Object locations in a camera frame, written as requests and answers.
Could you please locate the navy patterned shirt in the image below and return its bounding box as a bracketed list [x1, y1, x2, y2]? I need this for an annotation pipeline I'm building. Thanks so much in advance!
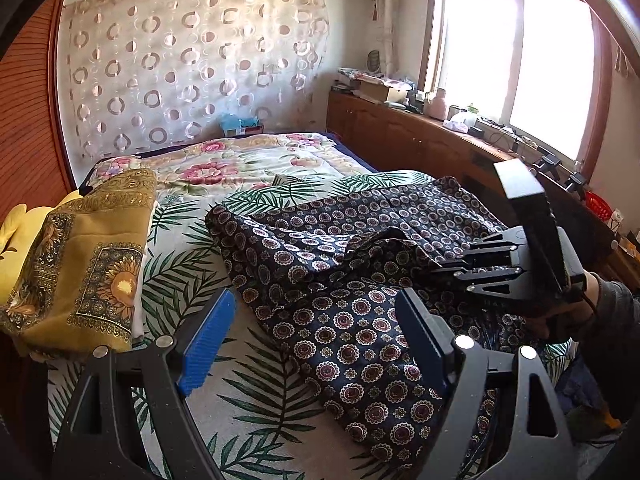
[205, 178, 530, 479]

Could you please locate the person's right forearm sleeve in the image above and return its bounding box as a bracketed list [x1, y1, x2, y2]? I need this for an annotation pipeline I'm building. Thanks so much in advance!
[579, 274, 639, 422]

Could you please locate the person's right hand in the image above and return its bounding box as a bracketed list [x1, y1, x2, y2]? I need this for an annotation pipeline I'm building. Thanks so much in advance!
[525, 272, 600, 344]

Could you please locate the mustard gold folded cloth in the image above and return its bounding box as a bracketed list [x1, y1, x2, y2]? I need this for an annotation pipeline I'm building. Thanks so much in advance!
[1, 169, 156, 356]

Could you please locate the palm leaf white sheet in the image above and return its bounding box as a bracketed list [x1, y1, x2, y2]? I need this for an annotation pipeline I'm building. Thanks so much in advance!
[131, 170, 438, 479]

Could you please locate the pink bottle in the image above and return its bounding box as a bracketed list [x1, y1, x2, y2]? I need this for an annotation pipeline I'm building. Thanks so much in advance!
[426, 88, 448, 122]

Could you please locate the wooden sideboard cabinet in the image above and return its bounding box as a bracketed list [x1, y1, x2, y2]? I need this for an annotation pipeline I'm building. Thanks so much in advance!
[326, 91, 639, 292]

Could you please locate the yellow plush toy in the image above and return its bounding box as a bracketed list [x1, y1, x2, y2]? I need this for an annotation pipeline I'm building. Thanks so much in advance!
[1, 195, 102, 333]

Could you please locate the cardboard box on cabinet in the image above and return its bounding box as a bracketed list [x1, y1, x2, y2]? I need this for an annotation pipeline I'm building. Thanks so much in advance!
[355, 79, 411, 103]

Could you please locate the floral quilt bedspread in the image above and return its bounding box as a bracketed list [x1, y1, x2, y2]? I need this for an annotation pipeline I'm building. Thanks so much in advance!
[82, 132, 372, 196]

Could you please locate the sheer circle-pattern curtain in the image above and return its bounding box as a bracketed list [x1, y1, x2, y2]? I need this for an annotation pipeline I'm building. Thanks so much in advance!
[58, 0, 330, 164]

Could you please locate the window with wooden frame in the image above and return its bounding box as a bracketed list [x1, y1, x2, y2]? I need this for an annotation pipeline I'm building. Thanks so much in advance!
[418, 0, 613, 178]

